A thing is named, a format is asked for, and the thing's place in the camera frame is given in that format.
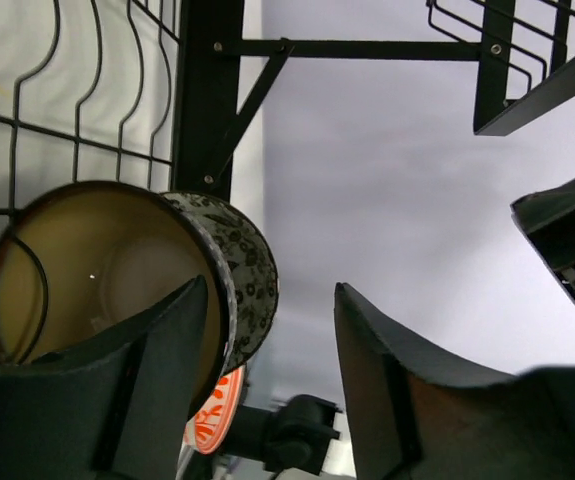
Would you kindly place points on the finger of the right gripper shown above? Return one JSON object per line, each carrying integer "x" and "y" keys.
{"x": 547, "y": 220}

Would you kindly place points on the brown beige bowl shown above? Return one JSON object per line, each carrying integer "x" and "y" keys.
{"x": 85, "y": 256}

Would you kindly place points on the black wire dish rack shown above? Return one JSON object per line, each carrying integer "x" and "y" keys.
{"x": 146, "y": 92}

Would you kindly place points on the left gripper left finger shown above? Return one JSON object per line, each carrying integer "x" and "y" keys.
{"x": 112, "y": 407}

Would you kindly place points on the black white patterned bowl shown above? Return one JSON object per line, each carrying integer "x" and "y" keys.
{"x": 250, "y": 262}

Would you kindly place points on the orange white patterned bowl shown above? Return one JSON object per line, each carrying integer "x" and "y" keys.
{"x": 207, "y": 429}

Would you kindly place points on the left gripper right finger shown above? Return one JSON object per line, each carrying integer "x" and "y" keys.
{"x": 418, "y": 411}

